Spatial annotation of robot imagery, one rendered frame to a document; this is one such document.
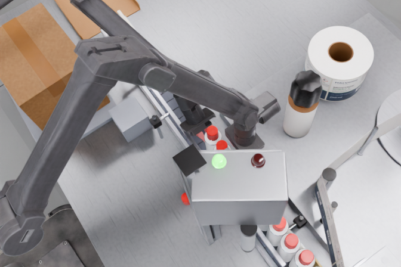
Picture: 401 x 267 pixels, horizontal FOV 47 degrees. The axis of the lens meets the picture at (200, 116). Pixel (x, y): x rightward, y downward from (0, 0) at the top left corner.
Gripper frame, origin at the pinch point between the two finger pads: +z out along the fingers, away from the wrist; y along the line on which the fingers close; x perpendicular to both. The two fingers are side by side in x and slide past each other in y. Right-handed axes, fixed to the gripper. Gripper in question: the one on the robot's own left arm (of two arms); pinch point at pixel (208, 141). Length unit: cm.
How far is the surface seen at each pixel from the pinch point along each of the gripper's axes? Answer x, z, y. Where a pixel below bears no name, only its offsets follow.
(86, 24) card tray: 65, -36, -9
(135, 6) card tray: 61, -33, 12
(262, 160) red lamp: -58, -27, -4
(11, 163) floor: 126, 20, -78
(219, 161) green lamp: -54, -30, -10
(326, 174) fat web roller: -33.1, 8.6, 17.6
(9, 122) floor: 145, 6, -69
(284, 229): -35.7, 12.8, -0.2
